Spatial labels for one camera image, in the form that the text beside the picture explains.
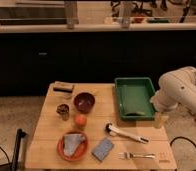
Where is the blue sponge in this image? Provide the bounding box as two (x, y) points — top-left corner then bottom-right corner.
(92, 138), (114, 162)

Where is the white dish brush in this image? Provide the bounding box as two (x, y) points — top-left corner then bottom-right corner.
(105, 123), (149, 144)

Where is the wooden block brush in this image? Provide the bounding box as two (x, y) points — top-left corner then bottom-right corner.
(53, 81), (74, 93)

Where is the small metal cup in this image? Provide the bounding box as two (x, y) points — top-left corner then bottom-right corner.
(56, 104), (69, 121)

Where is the orange plate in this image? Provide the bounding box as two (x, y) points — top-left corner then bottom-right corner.
(57, 131), (88, 162)

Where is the orange fruit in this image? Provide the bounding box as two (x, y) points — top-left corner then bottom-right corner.
(74, 114), (87, 128)

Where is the grey cloth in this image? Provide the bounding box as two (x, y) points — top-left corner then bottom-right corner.
(64, 134), (86, 157)

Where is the green plastic tray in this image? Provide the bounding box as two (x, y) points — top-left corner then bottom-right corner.
(115, 77), (156, 121)

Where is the silver fork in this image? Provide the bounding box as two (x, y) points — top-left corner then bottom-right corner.
(118, 152), (155, 159)

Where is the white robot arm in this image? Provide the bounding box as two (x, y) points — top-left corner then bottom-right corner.
(150, 66), (196, 129)

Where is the black stand post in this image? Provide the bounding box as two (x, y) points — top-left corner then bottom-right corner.
(11, 129), (26, 171)

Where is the black cable right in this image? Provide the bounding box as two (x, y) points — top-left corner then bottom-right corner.
(169, 135), (196, 164)

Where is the purple bowl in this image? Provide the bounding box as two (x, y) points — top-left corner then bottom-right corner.
(73, 92), (95, 113)

